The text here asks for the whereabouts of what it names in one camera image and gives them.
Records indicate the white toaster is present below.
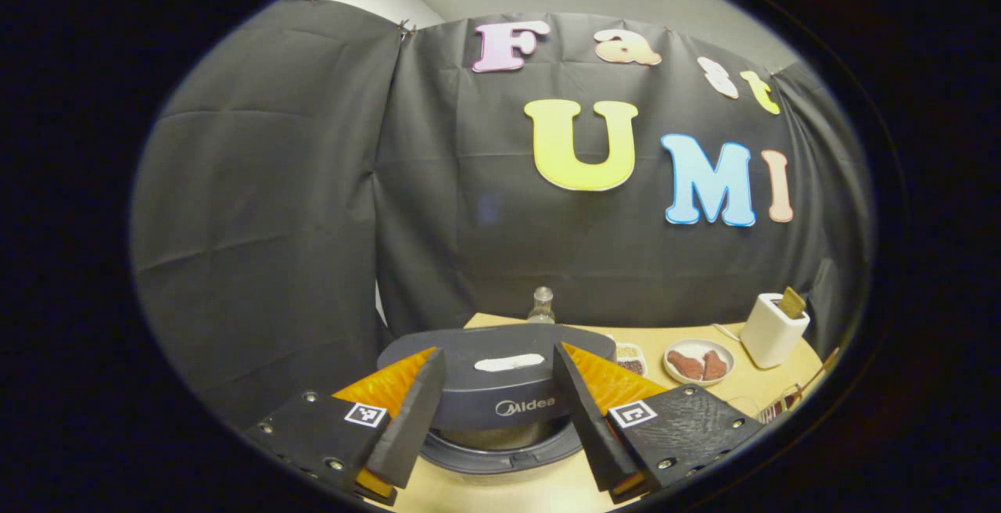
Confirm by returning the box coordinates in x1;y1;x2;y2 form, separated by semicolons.
740;292;811;369

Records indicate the brown wooden spoon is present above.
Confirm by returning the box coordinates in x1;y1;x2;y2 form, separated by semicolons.
798;347;840;396

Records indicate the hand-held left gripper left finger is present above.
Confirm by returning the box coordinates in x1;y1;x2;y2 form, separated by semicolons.
244;346;448;506

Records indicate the black backdrop cloth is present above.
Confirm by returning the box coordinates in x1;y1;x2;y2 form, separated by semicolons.
129;0;873;428

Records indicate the white round plate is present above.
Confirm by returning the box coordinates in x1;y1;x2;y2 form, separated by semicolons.
663;339;735;386

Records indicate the small glass bottle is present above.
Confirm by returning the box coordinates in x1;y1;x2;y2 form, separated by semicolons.
528;286;557;325

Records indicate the white divided bean dish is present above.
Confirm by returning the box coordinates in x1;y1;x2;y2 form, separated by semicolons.
615;343;648;377

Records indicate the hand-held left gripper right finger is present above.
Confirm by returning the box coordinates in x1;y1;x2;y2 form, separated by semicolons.
552;343;771;504

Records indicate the grey rice cooker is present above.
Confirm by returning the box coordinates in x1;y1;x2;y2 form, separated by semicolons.
377;323;617;475

